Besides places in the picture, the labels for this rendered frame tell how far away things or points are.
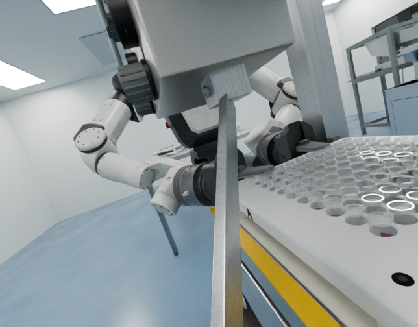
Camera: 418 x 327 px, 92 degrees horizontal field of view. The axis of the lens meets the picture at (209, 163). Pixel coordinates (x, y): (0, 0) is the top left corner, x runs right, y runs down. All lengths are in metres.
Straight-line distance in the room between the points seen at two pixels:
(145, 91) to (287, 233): 0.16
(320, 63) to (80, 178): 5.52
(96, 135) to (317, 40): 0.55
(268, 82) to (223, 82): 0.66
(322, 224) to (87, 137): 0.56
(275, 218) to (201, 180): 0.21
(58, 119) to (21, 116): 0.74
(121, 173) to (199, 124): 0.33
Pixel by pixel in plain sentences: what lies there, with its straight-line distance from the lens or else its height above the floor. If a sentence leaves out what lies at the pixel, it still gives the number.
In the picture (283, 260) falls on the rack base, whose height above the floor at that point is 0.86.
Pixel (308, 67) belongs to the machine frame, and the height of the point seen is 1.05.
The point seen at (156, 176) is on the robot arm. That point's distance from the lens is 0.55.
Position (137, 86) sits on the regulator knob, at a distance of 0.18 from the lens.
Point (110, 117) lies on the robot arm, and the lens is 0.69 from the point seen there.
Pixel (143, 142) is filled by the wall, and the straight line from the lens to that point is 5.26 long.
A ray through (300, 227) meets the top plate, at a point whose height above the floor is 0.91.
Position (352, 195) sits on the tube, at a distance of 0.19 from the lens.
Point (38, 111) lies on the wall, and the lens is 5.99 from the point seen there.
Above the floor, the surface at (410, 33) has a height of 1.32.
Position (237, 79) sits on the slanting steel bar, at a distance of 0.17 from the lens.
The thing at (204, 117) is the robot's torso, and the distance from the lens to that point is 0.74.
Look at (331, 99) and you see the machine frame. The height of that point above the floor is 0.98.
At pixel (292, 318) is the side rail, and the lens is 0.20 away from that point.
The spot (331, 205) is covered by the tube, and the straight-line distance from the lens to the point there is 0.18.
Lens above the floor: 1.00
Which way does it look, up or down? 10 degrees down
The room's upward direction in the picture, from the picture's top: 19 degrees counter-clockwise
